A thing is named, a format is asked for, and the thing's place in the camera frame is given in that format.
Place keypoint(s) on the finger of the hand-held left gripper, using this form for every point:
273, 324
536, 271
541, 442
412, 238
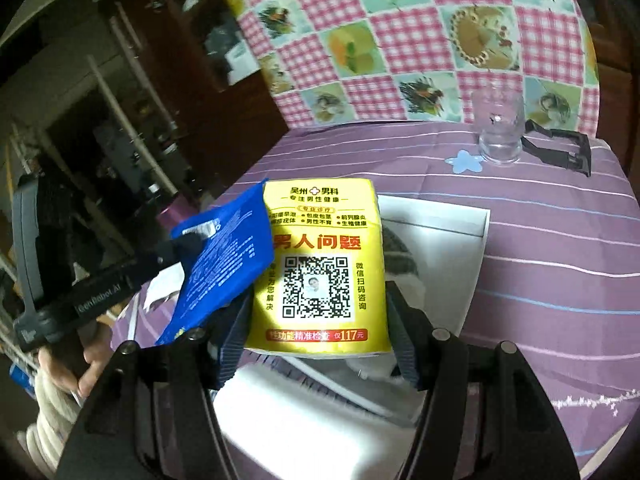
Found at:
180, 252

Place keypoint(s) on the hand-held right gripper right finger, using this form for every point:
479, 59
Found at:
406, 340

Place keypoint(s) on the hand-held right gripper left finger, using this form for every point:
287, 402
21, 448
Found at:
234, 342

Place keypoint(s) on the blue plastic packet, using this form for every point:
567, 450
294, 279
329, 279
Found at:
220, 265

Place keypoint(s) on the white cardboard box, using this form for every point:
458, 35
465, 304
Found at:
440, 270

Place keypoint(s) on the yellow tissue pack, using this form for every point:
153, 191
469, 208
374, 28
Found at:
320, 265

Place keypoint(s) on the person's left forearm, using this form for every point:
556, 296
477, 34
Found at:
50, 420

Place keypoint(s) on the person's left hand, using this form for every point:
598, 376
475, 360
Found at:
75, 365

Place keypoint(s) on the purple striped tablecloth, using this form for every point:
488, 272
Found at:
540, 260

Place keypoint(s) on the dark wooden shelf unit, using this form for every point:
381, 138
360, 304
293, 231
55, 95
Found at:
130, 85

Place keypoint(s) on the clear glass cup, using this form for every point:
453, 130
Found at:
500, 127

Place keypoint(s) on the pink checkered printed cloth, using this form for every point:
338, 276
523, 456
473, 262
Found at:
425, 35

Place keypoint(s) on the black plastic bracket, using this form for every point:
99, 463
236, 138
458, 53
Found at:
560, 152

